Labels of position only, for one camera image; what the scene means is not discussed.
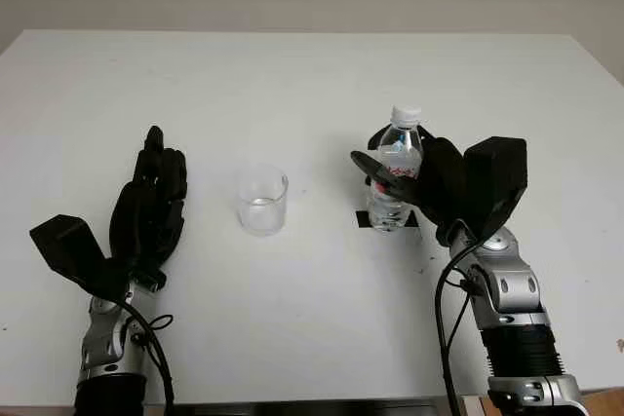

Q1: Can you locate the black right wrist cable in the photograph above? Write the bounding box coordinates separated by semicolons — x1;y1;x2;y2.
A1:
434;229;483;416

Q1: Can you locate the clear glass cup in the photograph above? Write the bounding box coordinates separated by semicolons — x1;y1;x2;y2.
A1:
237;164;291;239

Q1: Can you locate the black tape strip marker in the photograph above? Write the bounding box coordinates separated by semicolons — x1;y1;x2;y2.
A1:
355;209;422;231

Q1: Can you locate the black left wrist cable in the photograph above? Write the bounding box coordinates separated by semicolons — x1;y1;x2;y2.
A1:
115;297;177;416

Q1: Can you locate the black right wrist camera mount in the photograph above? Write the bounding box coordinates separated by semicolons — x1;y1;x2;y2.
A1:
462;135;529;243

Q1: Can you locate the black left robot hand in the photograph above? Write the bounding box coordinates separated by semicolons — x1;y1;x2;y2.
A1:
107;125;189;291

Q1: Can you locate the clear plastic water bottle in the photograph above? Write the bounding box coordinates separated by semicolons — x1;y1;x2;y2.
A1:
366;104;425;235

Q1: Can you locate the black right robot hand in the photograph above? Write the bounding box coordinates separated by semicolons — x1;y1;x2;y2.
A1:
350;125;489;247

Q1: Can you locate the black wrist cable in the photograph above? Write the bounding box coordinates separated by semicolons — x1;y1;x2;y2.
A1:
115;297;177;416
434;229;483;416

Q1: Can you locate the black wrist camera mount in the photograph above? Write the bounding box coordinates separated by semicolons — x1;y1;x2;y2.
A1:
28;213;134;301
462;135;529;243

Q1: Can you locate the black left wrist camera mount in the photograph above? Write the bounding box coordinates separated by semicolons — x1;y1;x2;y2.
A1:
28;213;134;301

